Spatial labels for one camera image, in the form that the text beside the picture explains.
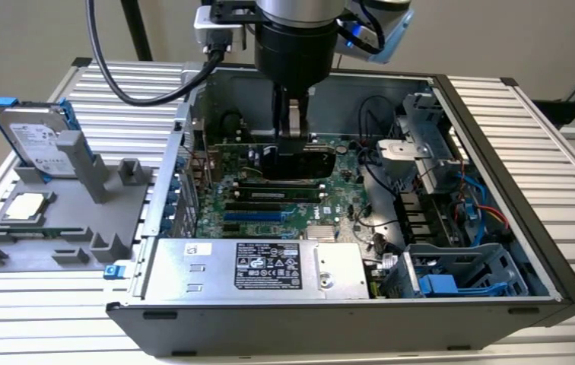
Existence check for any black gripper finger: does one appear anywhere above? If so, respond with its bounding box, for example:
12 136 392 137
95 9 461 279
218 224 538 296
273 85 315 155

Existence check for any green graphics card black shroud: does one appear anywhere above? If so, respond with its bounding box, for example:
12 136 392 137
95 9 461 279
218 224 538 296
198 129 339 183

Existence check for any green motherboard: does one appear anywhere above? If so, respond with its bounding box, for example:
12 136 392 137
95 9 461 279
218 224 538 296
192 135 370 244

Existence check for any metal drive cage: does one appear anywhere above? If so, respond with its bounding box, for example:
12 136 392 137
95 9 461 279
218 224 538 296
376 90 472 195

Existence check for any black expansion slot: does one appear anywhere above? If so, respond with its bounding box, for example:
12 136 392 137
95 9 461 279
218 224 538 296
225 202 297 212

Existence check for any blue expansion slot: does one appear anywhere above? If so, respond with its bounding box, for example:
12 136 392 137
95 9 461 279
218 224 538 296
223 211 294 224

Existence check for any black stand pole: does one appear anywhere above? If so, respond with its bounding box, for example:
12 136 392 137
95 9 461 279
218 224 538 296
119 0 154 62

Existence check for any small silver heat sink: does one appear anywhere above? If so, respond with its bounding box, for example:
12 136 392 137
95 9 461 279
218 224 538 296
306 224 339 243

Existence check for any silver power supply unit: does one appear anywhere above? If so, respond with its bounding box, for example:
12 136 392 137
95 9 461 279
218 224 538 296
140 238 373 301

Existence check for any hard disk in blue carrier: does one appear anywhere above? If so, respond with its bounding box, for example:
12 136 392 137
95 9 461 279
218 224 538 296
0 93 82 184

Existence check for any grey plastic disk bay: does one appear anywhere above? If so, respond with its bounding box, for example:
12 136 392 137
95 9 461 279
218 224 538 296
382 243 530 300

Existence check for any grey plastic parts rack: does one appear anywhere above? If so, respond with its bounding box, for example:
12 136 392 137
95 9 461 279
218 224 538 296
0 131 155 275

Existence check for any blue empty disk carrier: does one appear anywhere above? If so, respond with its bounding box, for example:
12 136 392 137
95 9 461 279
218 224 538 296
417 275 517 300

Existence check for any grey open PC case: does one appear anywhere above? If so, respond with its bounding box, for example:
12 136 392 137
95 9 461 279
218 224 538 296
104 60 575 358

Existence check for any silver CPU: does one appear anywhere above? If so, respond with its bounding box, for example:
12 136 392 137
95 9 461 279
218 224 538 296
3 192 48 222

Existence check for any black wire loop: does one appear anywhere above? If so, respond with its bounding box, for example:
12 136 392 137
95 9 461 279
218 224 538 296
357 94 396 168

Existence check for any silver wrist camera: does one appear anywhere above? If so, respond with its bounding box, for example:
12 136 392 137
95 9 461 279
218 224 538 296
345 21 386 52

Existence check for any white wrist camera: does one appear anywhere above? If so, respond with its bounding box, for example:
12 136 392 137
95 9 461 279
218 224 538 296
192 5 247 52

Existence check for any thick black cable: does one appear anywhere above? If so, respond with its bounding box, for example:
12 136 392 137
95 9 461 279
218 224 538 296
83 0 227 108

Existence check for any blue data wire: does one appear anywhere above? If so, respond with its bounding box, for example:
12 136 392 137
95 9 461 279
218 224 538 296
452 170 492 246

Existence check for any red wire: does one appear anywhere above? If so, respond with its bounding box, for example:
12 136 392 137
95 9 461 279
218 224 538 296
474 203 510 231

